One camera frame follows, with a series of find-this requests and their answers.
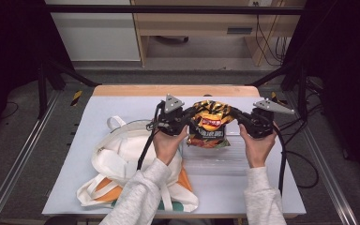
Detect white cabinet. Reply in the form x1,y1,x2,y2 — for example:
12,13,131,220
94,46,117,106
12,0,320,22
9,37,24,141
43,0,142,63

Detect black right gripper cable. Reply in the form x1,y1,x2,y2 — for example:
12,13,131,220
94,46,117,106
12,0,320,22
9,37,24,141
271,124,321,197

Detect black floor cables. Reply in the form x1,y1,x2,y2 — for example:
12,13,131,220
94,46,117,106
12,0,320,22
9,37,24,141
274,76,326,143

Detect clear plastic container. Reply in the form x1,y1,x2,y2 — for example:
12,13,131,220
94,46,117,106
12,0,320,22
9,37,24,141
179,120,258,176

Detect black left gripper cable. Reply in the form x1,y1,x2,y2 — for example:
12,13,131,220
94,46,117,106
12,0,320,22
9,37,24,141
136,99,165,172

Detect light wooden table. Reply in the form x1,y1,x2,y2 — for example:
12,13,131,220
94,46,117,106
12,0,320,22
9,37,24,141
41,84,308,220

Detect black hanging cables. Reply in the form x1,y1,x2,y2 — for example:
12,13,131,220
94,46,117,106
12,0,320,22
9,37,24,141
253,1,291,68

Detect white table cover board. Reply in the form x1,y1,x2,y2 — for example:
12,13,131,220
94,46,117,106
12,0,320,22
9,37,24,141
41,95,308,218

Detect thin black floor cable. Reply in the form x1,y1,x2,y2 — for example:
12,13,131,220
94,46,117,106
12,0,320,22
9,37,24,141
0,100,21,120

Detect person's right hand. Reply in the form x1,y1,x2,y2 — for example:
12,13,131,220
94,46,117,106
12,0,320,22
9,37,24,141
238,123,278,170

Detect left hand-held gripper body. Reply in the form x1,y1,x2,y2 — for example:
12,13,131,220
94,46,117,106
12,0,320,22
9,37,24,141
155,93,189,138

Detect aluminium rail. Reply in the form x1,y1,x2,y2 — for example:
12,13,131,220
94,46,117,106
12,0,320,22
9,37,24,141
0,89,61,225
284,93,360,225

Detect black metal stand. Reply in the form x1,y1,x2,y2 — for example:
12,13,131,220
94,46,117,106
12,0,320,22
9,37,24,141
248,58,311,122
37,58,101,120

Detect light wooden desk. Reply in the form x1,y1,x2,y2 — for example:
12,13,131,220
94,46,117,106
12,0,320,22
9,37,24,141
130,0,308,68

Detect person's left hand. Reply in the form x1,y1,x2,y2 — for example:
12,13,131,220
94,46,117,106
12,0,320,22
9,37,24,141
152,125,190,167

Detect orange chip bag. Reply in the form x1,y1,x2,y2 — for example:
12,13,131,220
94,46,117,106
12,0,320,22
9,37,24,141
185,99,236,150

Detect black metal crossbar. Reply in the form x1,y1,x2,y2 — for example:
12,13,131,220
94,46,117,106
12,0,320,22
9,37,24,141
42,4,305,16

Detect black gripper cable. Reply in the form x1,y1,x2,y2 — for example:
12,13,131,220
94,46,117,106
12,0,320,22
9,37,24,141
271,124,321,197
136,99,165,172

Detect black curtain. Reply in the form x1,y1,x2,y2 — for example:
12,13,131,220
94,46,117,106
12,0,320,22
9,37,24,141
0,0,73,148
281,0,360,191

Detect white patterned tote bag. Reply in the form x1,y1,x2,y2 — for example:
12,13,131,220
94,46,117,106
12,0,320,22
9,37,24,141
76,115,201,214

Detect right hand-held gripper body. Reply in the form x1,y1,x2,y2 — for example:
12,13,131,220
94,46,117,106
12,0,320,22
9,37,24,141
245,97,295,140

